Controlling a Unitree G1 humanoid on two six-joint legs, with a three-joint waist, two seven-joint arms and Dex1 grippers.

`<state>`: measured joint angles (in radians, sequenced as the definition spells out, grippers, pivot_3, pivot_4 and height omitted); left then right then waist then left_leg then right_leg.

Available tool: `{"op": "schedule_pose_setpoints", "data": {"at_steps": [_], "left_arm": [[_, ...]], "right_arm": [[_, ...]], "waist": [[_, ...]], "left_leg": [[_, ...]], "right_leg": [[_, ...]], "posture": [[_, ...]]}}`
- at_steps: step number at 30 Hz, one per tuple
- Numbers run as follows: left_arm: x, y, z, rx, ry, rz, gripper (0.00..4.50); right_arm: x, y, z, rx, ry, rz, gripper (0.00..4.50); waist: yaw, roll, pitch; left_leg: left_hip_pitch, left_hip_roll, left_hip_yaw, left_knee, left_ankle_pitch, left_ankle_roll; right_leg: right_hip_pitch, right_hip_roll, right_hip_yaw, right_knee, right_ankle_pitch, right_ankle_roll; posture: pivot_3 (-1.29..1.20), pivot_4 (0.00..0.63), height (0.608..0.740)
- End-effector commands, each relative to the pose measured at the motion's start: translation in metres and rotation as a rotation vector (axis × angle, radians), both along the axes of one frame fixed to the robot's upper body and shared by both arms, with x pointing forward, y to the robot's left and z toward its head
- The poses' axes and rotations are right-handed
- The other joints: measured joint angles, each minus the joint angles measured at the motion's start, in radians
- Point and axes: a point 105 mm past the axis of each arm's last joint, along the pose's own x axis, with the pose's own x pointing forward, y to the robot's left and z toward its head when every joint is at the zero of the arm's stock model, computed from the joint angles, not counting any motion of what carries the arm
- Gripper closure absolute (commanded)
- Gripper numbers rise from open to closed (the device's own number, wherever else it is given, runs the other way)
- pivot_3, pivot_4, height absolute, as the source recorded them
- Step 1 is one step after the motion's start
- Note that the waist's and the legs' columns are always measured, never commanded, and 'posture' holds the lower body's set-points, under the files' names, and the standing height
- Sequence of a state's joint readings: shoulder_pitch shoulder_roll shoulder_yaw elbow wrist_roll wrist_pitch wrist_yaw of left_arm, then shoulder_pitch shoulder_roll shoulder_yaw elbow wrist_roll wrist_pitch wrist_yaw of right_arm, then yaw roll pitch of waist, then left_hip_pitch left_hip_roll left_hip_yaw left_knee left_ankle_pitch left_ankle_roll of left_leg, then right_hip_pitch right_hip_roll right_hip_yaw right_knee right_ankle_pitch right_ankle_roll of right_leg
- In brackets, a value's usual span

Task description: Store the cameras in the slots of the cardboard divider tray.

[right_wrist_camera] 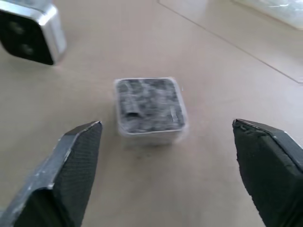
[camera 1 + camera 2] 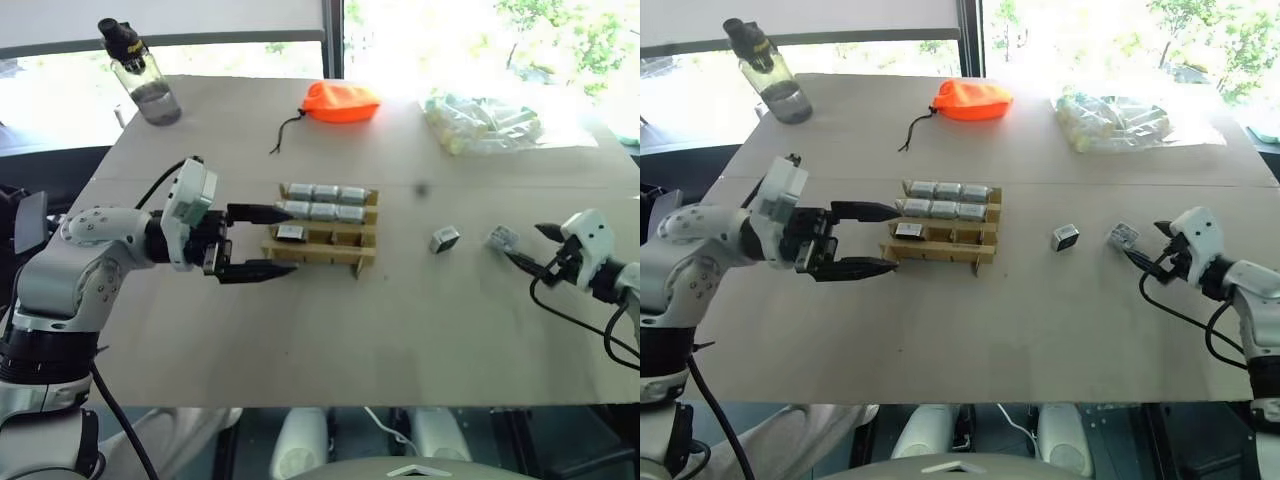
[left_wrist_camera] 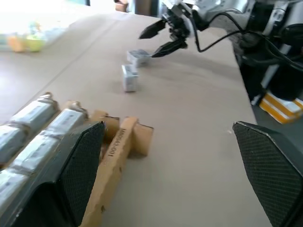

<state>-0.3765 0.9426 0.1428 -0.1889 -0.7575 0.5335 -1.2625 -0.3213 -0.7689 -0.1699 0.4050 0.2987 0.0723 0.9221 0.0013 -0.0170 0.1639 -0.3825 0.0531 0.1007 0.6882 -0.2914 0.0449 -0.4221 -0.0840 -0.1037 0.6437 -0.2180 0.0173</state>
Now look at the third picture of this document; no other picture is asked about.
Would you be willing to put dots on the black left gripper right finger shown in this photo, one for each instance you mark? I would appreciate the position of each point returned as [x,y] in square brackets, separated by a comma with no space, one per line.
[272,165]

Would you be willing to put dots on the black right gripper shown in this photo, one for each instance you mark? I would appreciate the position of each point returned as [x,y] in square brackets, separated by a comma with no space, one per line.
[178,26]

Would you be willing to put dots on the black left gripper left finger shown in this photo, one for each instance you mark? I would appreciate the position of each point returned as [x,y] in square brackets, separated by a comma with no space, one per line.
[71,170]

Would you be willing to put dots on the cardboard divider tray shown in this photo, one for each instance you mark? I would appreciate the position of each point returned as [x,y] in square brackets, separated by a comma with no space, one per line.
[118,151]

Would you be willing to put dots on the brown cardboard box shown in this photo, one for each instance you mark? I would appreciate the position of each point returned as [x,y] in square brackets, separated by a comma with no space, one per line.
[122,4]

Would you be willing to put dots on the yellow white striped base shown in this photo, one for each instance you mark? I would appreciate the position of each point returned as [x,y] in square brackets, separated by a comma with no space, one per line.
[280,107]

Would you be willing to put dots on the yellow-green blurry object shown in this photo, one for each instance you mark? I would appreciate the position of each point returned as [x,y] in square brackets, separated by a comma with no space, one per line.
[35,43]

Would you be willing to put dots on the orange blurry object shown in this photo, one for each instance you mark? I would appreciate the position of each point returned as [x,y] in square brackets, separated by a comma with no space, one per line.
[14,43]

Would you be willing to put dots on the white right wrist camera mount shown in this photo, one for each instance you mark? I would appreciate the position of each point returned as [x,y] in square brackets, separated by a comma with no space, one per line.
[189,24]

